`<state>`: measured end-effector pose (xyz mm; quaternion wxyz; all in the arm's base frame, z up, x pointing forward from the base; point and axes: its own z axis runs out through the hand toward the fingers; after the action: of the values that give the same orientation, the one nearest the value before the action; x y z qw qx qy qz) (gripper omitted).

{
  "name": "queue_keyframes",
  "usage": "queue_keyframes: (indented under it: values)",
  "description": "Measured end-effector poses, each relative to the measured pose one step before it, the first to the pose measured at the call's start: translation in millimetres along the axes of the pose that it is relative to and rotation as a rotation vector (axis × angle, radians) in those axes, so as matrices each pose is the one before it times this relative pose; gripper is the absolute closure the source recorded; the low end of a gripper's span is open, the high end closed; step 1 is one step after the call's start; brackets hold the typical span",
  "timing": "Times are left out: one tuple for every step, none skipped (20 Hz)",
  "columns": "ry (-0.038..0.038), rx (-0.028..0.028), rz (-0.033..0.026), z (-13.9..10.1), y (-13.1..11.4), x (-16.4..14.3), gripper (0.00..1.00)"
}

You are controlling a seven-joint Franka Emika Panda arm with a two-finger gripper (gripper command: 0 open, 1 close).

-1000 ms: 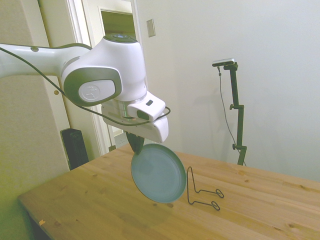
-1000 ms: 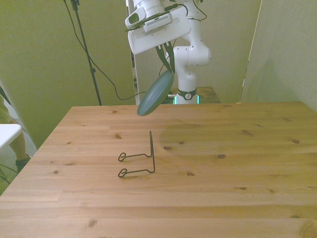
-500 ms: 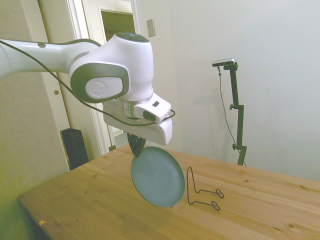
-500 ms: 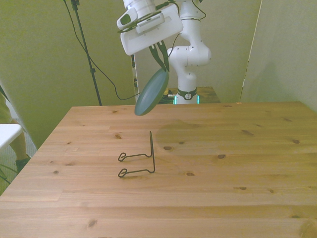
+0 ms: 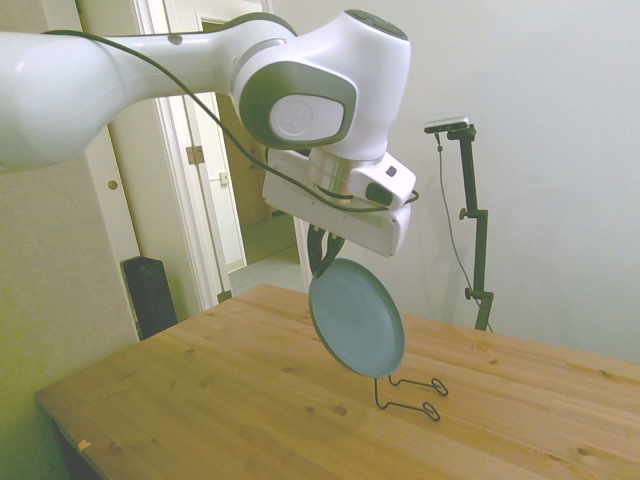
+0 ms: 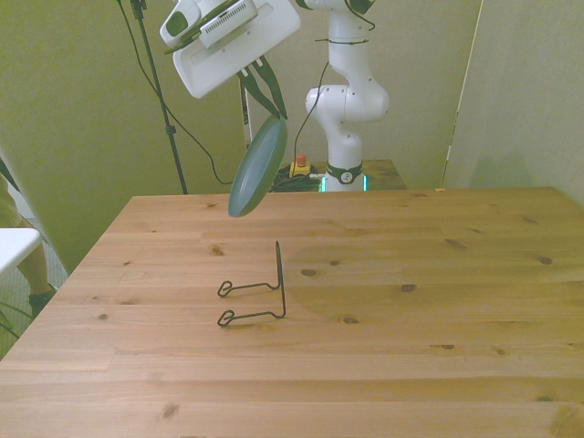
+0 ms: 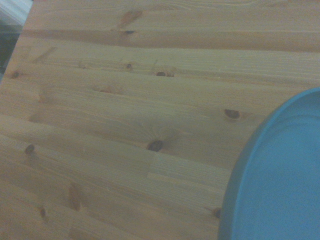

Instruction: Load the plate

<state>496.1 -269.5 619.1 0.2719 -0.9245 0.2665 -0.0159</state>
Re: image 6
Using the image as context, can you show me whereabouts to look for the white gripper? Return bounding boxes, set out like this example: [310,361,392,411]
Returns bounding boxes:
[172,0,302,120]

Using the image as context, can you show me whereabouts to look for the teal round plate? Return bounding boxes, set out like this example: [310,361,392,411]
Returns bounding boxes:
[227,113,289,219]

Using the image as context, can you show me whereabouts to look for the yellow emergency stop box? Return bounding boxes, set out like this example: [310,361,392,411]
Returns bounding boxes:
[289,153,314,180]

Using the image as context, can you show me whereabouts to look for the black tripod stand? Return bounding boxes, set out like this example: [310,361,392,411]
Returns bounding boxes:
[130,0,189,195]

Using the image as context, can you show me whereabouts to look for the small white table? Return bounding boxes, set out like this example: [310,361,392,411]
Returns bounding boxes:
[0,226,43,277]

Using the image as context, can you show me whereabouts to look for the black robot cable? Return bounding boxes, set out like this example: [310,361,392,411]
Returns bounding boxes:
[291,61,332,165]

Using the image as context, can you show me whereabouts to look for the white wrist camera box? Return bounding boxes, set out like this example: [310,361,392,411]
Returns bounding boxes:
[199,0,259,50]

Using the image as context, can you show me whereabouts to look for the long black cable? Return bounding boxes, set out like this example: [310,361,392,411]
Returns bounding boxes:
[116,0,293,186]

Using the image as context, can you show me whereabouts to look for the dark coiled cable bundle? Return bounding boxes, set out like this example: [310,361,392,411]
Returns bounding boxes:
[266,164,323,193]

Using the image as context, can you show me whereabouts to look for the black wire plate stand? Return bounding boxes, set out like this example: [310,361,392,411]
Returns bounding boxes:
[216,240,287,328]

